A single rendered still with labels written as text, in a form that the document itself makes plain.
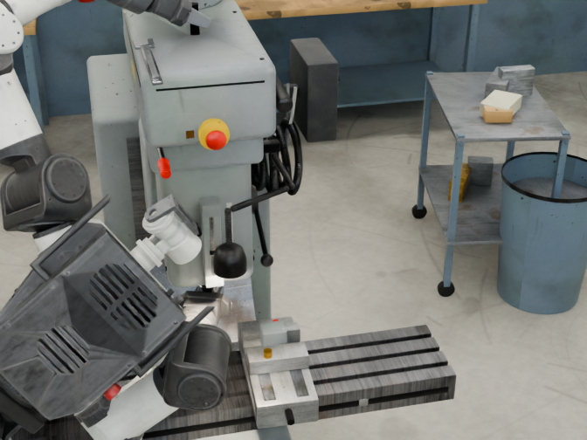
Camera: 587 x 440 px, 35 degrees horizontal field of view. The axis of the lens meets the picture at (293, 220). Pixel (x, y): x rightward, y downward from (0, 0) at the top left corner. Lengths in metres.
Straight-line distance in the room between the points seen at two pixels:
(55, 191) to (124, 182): 0.89
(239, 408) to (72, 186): 0.90
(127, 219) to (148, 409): 0.87
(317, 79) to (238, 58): 0.50
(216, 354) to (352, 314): 2.63
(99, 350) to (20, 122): 0.42
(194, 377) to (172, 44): 0.67
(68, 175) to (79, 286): 0.21
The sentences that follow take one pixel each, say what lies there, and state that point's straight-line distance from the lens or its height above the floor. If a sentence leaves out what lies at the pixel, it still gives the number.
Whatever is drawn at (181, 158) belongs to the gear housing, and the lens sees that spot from 1.96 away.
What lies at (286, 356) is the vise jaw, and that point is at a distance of 2.34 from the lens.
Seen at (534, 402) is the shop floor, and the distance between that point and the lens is 3.98.
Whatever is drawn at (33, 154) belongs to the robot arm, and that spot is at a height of 1.80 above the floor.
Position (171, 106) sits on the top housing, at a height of 1.82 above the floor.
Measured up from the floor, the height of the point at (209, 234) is 1.48.
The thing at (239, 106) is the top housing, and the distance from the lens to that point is 1.82.
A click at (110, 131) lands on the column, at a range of 2.46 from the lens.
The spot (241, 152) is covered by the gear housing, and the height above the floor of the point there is 1.67.
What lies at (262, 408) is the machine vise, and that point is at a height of 1.03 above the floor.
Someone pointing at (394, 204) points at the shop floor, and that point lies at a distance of 5.28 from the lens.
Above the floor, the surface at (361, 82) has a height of 0.23.
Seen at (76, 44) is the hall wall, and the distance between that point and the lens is 6.40.
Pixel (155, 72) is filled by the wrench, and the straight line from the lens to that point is 1.76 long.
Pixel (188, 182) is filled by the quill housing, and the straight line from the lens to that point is 2.02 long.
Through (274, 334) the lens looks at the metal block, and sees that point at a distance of 2.36.
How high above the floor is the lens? 2.51
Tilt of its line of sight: 29 degrees down
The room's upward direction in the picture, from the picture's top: straight up
